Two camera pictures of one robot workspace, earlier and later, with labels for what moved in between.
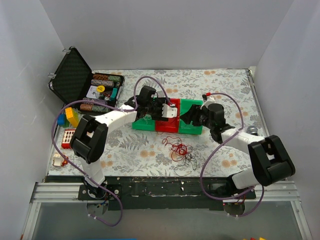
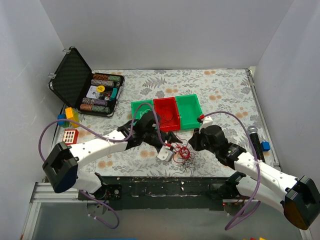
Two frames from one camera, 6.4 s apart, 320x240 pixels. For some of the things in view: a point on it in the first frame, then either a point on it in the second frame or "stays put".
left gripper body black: (158, 111) -> (163, 139)
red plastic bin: (171, 125) stays put
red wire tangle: (179, 149) stays put
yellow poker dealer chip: (100, 88) stays put
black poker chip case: (93, 92) stays put
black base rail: (164, 193) stays put
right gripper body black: (194, 115) -> (196, 139)
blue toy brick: (61, 119) stays put
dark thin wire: (189, 157) -> (185, 163)
